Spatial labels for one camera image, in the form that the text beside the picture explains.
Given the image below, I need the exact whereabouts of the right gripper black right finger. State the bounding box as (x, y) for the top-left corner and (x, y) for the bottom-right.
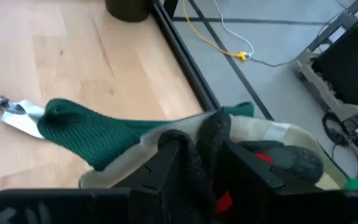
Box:
(222, 139), (287, 195)

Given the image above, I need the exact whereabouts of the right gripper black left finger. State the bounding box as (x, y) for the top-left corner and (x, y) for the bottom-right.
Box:
(112, 138), (181, 195)

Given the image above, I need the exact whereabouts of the red and black gardening glove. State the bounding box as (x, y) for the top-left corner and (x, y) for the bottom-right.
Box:
(157, 108), (324, 224)

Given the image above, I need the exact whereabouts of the narrow trowel wooden handle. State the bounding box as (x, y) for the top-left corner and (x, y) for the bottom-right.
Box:
(0, 86), (46, 139)

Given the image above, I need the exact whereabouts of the cream gardening bag green trim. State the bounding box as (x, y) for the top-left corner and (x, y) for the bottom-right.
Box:
(37, 98), (349, 190)

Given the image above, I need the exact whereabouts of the grey cart with black box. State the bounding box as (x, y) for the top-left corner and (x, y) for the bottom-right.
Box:
(295, 0), (358, 121)

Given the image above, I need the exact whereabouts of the black plant pot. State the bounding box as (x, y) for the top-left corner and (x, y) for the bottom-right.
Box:
(104, 0), (155, 23)

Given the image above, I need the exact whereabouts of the black cable bundle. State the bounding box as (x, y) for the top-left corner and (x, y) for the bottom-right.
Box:
(321, 110), (358, 180)

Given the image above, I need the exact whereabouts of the thin black floor cable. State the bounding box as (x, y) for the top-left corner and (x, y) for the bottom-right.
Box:
(249, 57), (301, 68)

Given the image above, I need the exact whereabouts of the yellow extension cable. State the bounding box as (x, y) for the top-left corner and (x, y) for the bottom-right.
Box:
(181, 0), (248, 62)

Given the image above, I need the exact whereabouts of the black aluminium table frame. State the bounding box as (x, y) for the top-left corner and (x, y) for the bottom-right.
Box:
(150, 0), (222, 112)

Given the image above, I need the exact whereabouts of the white cable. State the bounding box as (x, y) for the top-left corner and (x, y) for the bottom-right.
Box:
(212, 0), (255, 58)

